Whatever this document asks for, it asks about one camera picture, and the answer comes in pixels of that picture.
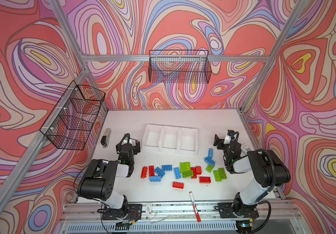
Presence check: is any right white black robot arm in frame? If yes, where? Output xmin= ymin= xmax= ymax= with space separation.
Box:
xmin=213 ymin=130 xmax=291 ymax=218

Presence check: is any blue lego left pile bottom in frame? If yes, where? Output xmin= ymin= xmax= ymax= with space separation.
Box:
xmin=149 ymin=176 xmax=162 ymax=182

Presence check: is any white three-compartment tray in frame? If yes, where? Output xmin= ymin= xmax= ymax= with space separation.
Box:
xmin=142 ymin=124 xmax=198 ymax=156

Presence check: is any green lego right pair left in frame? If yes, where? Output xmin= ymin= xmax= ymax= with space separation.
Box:
xmin=213 ymin=170 xmax=222 ymax=182

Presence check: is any black wire basket left wall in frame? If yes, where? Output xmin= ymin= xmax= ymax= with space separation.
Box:
xmin=40 ymin=81 xmax=105 ymax=151

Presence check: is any blue lego left pile top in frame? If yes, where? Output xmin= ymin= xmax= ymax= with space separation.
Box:
xmin=162 ymin=165 xmax=173 ymax=172

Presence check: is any red lego front lone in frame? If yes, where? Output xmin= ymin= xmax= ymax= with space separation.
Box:
xmin=172 ymin=182 xmax=184 ymax=189

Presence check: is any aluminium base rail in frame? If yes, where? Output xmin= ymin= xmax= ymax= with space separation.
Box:
xmin=54 ymin=199 xmax=310 ymax=234

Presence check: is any small green lego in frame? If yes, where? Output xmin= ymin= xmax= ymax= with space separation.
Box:
xmin=206 ymin=165 xmax=214 ymax=173

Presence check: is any red lego beside blue pile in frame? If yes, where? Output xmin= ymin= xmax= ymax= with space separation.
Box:
xmin=148 ymin=166 xmax=155 ymax=177

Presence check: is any black wire basket wall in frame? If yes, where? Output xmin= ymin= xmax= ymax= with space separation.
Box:
xmin=148 ymin=49 xmax=212 ymax=84
xmin=40 ymin=81 xmax=105 ymax=151

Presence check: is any red white marker pen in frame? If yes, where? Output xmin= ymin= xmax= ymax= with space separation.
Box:
xmin=189 ymin=192 xmax=201 ymax=223

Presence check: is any black wire basket back wall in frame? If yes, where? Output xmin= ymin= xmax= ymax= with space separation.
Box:
xmin=148 ymin=49 xmax=212 ymax=84

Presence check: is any black grey stapler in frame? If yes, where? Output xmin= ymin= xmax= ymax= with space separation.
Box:
xmin=100 ymin=128 xmax=111 ymax=148

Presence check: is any red lego centre cluster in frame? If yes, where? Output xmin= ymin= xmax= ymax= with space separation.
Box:
xmin=190 ymin=167 xmax=197 ymax=179

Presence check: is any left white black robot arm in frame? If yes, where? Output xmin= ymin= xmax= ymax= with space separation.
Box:
xmin=77 ymin=133 xmax=142 ymax=221

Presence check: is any red lego square centre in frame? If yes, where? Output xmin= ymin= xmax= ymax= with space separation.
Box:
xmin=195 ymin=166 xmax=202 ymax=175

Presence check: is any green lego pair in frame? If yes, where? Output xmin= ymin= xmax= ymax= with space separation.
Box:
xmin=213 ymin=170 xmax=222 ymax=182
xmin=218 ymin=168 xmax=227 ymax=180

